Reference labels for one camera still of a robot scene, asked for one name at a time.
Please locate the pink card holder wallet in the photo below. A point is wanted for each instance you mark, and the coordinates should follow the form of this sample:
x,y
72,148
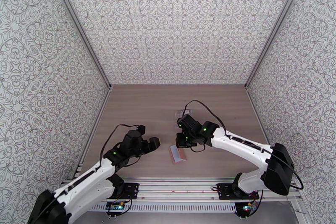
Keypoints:
x,y
177,153

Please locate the clear plastic bag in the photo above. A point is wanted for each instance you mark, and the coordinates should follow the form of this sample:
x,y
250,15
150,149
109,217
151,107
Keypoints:
x,y
183,112

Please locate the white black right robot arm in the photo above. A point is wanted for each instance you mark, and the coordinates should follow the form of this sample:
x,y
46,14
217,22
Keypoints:
x,y
246,149

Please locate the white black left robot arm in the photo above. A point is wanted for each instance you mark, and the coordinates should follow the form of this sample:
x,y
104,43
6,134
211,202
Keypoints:
x,y
84,186

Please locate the green circuit board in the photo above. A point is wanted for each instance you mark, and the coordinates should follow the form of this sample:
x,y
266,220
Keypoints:
x,y
248,208
114,207

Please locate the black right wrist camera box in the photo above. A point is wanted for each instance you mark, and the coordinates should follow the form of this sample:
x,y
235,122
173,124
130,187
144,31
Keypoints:
x,y
181,122

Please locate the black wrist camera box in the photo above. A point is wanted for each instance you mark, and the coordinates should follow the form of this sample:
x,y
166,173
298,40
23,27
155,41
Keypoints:
x,y
141,129
181,122

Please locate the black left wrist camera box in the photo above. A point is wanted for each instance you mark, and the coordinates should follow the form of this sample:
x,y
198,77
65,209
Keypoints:
x,y
141,129

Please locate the aluminium side rail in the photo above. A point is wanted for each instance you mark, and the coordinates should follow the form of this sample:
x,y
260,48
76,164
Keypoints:
x,y
262,126
94,134

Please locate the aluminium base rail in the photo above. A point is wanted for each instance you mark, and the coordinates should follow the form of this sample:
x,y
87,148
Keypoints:
x,y
178,186

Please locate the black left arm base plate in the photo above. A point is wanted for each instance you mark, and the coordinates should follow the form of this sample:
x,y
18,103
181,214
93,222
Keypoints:
x,y
131,191

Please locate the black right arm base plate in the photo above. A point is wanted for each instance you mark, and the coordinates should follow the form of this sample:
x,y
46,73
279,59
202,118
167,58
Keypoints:
x,y
224,191

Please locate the aluminium corner post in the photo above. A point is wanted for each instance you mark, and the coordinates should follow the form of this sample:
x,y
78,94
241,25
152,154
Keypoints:
x,y
78,25
275,25

